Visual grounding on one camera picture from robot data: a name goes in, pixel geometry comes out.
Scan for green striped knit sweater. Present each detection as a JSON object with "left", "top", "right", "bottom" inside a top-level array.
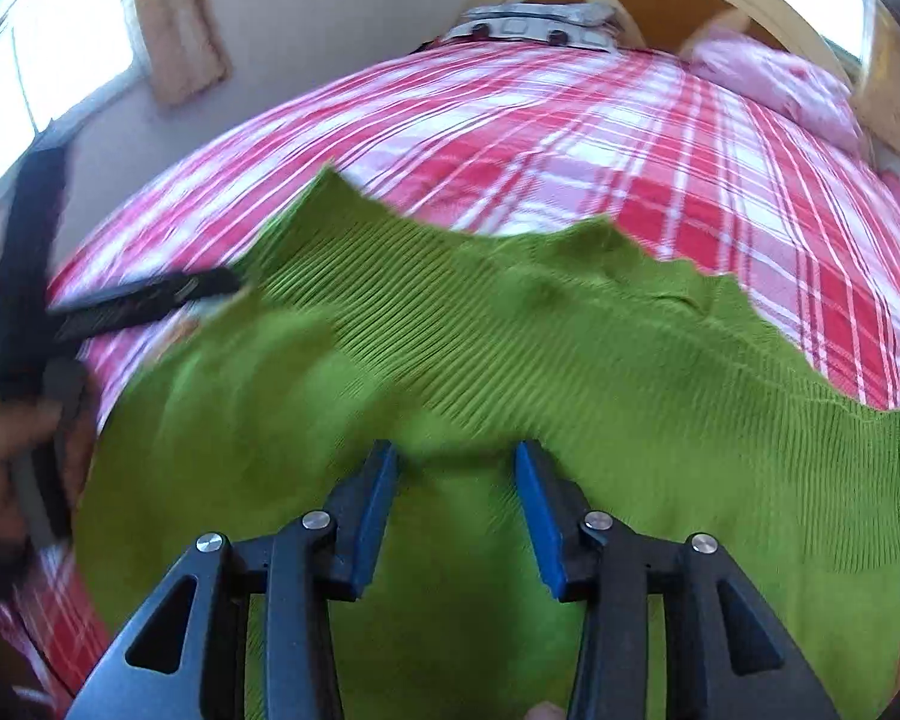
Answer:
[{"left": 76, "top": 172, "right": 900, "bottom": 718}]

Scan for folded grey white clothes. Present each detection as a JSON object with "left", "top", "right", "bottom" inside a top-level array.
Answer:
[{"left": 442, "top": 2, "right": 621, "bottom": 52}]

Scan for person's left hand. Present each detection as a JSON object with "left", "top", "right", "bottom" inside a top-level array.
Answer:
[{"left": 0, "top": 382, "right": 98, "bottom": 551}]

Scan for side window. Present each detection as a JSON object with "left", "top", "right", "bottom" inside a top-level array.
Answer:
[{"left": 0, "top": 0, "right": 149, "bottom": 205}]

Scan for yellow side window curtain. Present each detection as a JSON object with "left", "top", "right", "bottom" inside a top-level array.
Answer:
[{"left": 133, "top": 0, "right": 232, "bottom": 107}]

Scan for red plaid bed sheet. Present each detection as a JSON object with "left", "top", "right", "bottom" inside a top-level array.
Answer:
[{"left": 0, "top": 43, "right": 900, "bottom": 709}]

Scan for pink pillow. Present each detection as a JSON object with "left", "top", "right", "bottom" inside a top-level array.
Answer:
[{"left": 681, "top": 26, "right": 863, "bottom": 158}]

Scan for yellow curtain right panel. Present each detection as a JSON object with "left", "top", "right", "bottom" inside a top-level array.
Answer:
[{"left": 852, "top": 0, "right": 900, "bottom": 158}]

